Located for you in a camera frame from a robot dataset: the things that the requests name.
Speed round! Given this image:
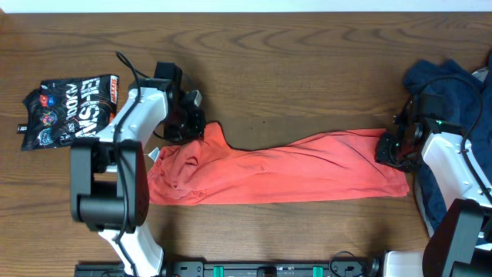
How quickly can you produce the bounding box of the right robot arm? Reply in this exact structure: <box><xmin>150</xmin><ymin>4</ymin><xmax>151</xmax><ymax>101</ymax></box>
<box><xmin>375</xmin><ymin>93</ymin><xmax>491</xmax><ymax>276</ymax></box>

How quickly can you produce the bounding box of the folded black printed shirt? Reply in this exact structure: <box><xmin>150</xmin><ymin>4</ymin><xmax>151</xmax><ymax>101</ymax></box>
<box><xmin>18</xmin><ymin>74</ymin><xmax>119</xmax><ymax>151</ymax></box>

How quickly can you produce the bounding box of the red soccer t-shirt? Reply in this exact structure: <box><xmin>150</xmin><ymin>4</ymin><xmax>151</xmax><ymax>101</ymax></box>
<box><xmin>148</xmin><ymin>122</ymin><xmax>409</xmax><ymax>205</ymax></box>

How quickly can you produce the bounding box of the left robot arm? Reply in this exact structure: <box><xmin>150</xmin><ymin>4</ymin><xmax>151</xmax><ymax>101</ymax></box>
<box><xmin>70</xmin><ymin>62</ymin><xmax>205</xmax><ymax>276</ymax></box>

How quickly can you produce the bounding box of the navy blue shirt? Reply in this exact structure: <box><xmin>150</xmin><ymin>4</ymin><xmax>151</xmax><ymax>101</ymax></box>
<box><xmin>404</xmin><ymin>59</ymin><xmax>491</xmax><ymax>235</ymax></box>

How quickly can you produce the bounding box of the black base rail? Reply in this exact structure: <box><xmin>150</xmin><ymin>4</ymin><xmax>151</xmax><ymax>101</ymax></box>
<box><xmin>74</xmin><ymin>258</ymin><xmax>385</xmax><ymax>277</ymax></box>

